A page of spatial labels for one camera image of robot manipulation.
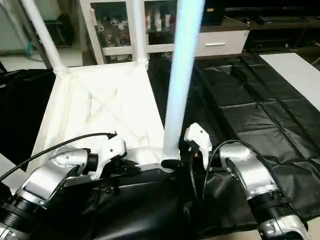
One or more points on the grey metal frame post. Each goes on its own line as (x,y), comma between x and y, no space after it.
(35,35)

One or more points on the blue plastic stool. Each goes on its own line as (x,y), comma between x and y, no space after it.
(29,48)

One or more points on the white glass door cabinet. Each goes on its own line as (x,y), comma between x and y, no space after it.
(115,30)

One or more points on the black low media cabinet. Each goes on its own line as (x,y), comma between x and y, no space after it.
(285,32)

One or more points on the black table mat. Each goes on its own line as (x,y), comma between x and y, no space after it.
(260,110)

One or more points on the white drawer unit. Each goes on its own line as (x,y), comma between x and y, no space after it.
(220,44)

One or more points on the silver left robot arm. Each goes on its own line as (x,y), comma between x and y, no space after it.
(50,175)

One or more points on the black box device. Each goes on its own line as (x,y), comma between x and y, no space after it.
(214,11)

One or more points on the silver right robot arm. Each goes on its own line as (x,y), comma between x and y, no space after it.
(250,175)

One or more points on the white plastic table top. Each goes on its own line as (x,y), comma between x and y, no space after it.
(100,100)

